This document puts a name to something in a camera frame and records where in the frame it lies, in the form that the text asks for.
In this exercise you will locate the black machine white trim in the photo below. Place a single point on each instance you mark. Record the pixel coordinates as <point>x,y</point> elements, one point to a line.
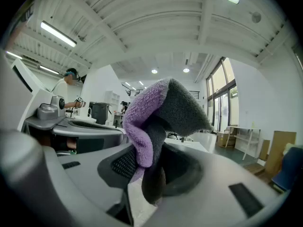
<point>98,112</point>

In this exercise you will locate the round grey ceiling sensor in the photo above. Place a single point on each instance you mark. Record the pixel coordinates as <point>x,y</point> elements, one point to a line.
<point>256,17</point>

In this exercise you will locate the round ceiling downlight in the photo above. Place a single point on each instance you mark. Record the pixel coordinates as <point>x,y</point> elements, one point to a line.
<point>186,70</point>
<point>154,71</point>

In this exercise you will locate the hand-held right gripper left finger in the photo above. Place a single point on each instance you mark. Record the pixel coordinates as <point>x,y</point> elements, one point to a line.
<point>87,176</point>

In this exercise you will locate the wooden slatted platform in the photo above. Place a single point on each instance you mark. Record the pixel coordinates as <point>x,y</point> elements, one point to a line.
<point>255,169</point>

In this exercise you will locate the purple grey cloth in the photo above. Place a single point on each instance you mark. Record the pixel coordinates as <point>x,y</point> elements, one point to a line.
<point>180,107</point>

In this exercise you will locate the black mezzanine railing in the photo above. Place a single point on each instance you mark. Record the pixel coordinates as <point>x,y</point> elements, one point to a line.
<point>136,92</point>

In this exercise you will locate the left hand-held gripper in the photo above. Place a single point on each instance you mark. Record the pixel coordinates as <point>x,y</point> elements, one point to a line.
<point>38,103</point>

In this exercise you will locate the long tube ceiling light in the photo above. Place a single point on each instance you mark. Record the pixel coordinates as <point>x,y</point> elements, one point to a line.
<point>48,70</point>
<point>58,33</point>

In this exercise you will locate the blue chair black legs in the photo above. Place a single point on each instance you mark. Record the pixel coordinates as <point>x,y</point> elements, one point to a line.
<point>291,167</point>

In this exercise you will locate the pale green bundle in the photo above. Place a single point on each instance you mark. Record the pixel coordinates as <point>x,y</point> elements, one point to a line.
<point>290,146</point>

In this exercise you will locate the large glass window wall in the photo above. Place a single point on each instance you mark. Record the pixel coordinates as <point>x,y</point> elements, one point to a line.
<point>220,79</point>

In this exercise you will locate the tall brown cardboard sheet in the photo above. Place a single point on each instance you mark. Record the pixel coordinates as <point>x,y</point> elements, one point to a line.
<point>281,150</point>

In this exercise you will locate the white frame table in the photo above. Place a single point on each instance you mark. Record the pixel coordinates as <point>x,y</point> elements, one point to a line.
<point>243,128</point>

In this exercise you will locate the white open shelf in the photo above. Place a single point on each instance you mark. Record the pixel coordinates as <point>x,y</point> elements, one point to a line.
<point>111,98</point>

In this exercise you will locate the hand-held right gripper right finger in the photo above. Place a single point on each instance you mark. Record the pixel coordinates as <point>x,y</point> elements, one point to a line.
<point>213,178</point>

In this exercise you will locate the brown cardboard box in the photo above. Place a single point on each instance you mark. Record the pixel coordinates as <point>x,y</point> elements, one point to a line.
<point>223,139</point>

